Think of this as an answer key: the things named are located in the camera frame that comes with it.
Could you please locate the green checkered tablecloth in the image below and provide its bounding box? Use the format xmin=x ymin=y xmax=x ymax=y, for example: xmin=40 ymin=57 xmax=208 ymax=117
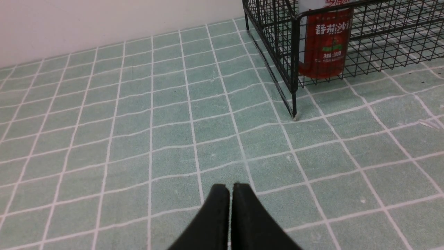
xmin=0 ymin=19 xmax=443 ymax=250

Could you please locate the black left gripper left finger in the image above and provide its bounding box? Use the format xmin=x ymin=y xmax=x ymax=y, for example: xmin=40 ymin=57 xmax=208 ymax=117
xmin=168 ymin=184 xmax=230 ymax=250

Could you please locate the black wire mesh rack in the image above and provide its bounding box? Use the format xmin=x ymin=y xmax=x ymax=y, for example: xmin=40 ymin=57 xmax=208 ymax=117
xmin=242 ymin=0 xmax=444 ymax=120

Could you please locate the red ketchup bottle yellow cap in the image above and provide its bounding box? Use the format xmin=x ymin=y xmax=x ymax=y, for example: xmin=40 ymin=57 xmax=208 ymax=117
xmin=298 ymin=8 xmax=354 ymax=79

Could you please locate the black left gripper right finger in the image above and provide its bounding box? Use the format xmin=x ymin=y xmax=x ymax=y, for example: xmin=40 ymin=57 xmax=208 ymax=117
xmin=231 ymin=183 xmax=302 ymax=250

